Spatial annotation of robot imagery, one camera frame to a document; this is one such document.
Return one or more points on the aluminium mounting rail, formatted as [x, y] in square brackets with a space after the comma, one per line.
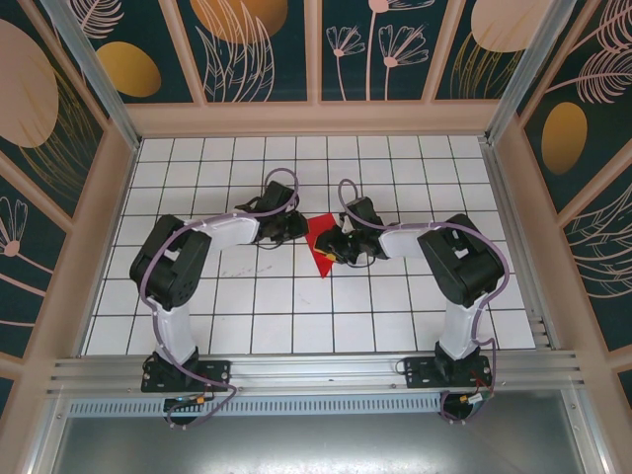
[316, 368]

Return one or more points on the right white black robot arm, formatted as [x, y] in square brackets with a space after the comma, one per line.
[459, 321]

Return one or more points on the aluminium side rail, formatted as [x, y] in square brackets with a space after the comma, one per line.
[523, 247]

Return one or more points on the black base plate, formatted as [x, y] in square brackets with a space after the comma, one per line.
[217, 372]
[419, 372]

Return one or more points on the right controller board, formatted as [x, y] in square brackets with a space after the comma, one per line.
[471, 400]

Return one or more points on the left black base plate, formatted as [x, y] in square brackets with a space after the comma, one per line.
[217, 372]

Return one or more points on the controller board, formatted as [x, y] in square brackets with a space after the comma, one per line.
[471, 400]
[190, 402]

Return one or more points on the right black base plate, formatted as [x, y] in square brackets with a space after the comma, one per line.
[419, 372]

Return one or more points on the grey metal sheet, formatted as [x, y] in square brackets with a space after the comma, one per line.
[316, 444]

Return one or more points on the red paper sheet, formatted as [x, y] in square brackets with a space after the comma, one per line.
[323, 269]

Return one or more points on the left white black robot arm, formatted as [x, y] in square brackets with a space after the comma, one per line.
[175, 331]

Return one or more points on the aluminium frame post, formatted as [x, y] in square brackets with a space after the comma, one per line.
[528, 74]
[94, 79]

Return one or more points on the left controller board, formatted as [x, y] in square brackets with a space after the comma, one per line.
[190, 402]

